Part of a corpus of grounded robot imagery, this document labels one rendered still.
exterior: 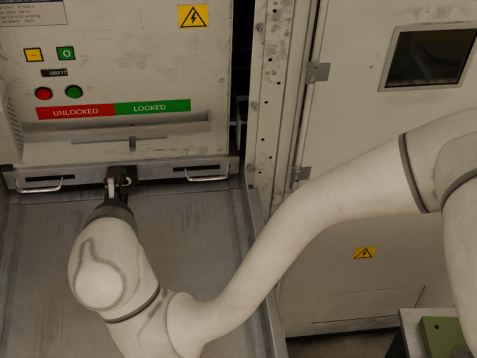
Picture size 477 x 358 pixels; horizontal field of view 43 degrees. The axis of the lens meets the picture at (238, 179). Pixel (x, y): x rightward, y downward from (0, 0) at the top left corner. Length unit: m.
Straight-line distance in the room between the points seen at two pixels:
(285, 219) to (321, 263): 0.99
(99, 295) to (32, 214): 0.63
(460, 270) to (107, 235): 0.50
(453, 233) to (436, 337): 0.79
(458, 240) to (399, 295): 1.42
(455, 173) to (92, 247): 0.50
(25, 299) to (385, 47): 0.88
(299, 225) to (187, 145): 0.67
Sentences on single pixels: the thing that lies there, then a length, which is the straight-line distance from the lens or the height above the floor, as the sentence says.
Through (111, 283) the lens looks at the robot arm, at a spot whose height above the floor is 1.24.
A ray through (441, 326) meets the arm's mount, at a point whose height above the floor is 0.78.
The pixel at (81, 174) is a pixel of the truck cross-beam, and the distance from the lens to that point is 1.46.
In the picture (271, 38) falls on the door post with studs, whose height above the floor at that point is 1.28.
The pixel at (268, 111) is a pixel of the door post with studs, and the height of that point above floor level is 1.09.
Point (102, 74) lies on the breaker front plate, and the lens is 1.27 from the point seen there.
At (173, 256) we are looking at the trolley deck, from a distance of 1.36.
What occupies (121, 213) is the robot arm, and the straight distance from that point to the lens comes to 1.01.
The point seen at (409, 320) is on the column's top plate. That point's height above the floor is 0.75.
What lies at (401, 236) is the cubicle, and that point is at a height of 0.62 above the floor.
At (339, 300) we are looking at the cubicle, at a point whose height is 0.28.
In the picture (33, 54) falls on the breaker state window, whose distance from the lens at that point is 1.25.
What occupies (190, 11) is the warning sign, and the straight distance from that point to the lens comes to 1.18.
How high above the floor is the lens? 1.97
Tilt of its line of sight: 49 degrees down
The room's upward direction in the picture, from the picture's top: 3 degrees clockwise
